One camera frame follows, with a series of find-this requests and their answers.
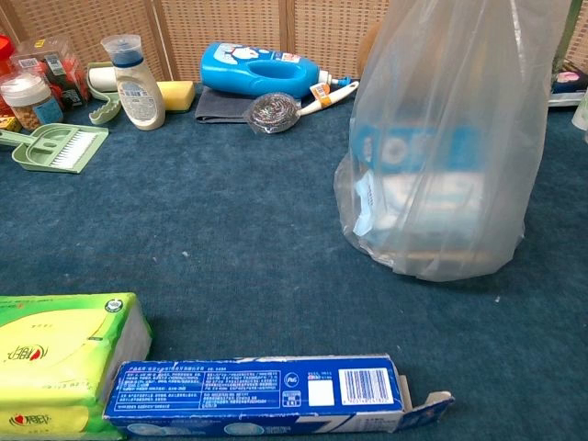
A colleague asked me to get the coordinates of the translucent plastic bag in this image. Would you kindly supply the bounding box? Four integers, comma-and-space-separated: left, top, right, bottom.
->
333, 0, 573, 283

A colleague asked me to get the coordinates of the white blue packet inside bag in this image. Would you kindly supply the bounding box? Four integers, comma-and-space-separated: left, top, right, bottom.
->
352, 172, 488, 252

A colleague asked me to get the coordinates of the blue box inside bag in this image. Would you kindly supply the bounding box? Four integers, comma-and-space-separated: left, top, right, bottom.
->
356, 122, 479, 175

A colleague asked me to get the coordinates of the grey folded cloth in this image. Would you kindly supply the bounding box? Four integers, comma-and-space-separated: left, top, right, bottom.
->
194, 86, 258, 125

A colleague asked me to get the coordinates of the blue detergent bottle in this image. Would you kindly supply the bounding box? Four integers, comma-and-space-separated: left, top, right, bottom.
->
199, 42, 353, 99

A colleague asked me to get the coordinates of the yellow sponge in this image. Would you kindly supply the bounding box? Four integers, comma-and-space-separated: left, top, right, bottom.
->
156, 80, 197, 114

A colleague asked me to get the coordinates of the blue toothpaste box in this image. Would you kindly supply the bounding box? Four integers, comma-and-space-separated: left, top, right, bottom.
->
102, 353, 456, 438

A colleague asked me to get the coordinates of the cream bottle with clear cap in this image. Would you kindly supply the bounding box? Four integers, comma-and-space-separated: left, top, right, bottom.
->
100, 34, 167, 132

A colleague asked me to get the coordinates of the wooden lattice screen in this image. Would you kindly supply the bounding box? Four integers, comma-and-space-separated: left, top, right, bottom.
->
0, 0, 588, 85

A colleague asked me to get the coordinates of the green lint roller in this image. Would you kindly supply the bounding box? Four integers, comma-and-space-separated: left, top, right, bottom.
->
85, 62, 123, 127

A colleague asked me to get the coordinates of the green dustpan with brush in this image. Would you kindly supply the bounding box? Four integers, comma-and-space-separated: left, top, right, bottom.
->
0, 123, 110, 175

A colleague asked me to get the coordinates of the green tissue pack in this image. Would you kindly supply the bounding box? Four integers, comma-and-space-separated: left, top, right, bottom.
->
0, 291, 153, 441

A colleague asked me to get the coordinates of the clear box with red items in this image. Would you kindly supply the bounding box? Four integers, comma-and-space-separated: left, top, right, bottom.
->
9, 35, 91, 111

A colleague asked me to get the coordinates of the clear jar with white lid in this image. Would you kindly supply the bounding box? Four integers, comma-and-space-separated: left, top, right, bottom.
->
0, 72, 64, 132

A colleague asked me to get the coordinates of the clear plastic object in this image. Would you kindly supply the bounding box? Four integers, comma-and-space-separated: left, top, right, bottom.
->
571, 86, 588, 144

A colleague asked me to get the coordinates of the dark package with pink print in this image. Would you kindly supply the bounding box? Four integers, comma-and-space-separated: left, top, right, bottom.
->
548, 60, 588, 107

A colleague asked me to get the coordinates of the red lidded container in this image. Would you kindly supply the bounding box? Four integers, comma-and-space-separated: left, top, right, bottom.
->
0, 34, 17, 116

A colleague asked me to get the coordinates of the steel wool scrubber with handle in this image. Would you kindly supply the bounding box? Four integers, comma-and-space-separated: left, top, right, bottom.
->
243, 81, 360, 135

